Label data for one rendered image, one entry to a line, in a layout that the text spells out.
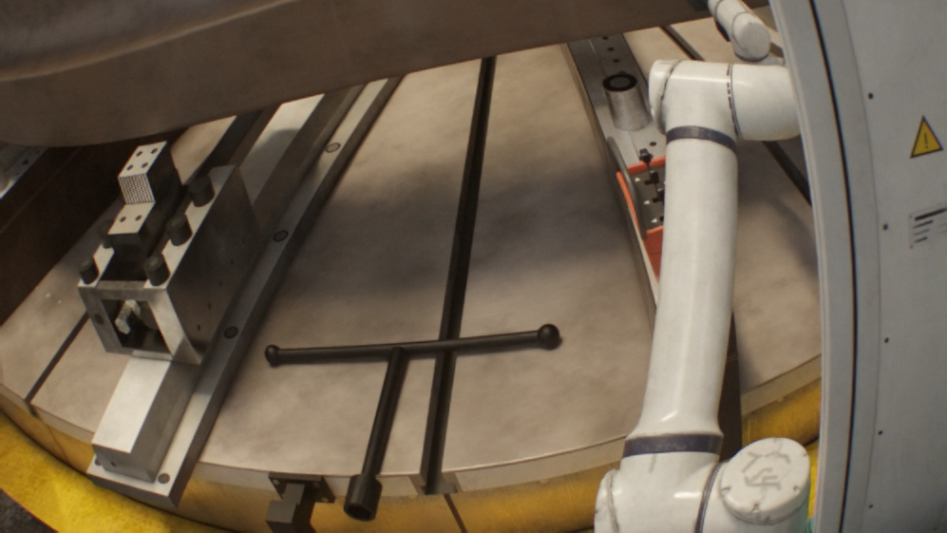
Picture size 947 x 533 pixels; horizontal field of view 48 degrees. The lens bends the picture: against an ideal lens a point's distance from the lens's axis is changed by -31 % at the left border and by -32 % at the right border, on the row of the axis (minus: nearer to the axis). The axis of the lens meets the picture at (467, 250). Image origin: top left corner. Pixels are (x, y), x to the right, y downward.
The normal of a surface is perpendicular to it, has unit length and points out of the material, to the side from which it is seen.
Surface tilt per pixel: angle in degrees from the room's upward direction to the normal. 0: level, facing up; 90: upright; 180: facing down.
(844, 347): 90
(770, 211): 0
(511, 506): 90
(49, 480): 0
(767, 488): 10
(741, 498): 8
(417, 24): 90
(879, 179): 90
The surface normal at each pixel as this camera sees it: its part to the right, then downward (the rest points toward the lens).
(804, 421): 0.18, 0.55
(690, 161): -0.50, -0.29
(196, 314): 0.92, -0.02
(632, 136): -0.26, -0.78
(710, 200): 0.07, -0.26
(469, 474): -0.06, 0.60
